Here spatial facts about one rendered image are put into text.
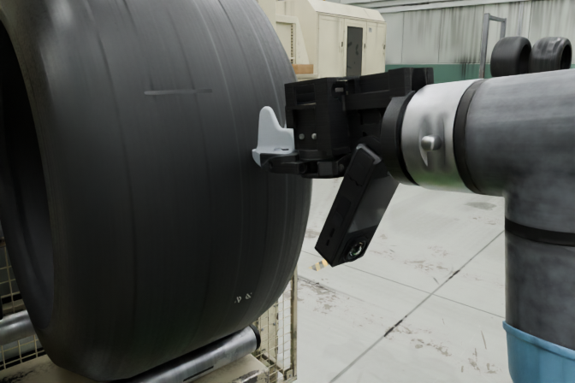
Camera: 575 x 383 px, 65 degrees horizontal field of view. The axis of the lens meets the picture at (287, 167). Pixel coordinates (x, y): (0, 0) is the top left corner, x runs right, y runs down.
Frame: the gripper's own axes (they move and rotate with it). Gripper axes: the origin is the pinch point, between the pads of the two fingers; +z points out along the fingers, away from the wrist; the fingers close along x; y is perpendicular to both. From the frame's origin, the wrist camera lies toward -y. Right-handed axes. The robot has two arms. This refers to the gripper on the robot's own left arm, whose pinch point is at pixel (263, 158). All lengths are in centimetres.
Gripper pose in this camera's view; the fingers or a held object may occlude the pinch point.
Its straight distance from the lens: 48.7
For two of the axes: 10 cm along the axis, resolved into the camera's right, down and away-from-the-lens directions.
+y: -0.8, -9.9, -1.2
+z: -6.3, -0.4, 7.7
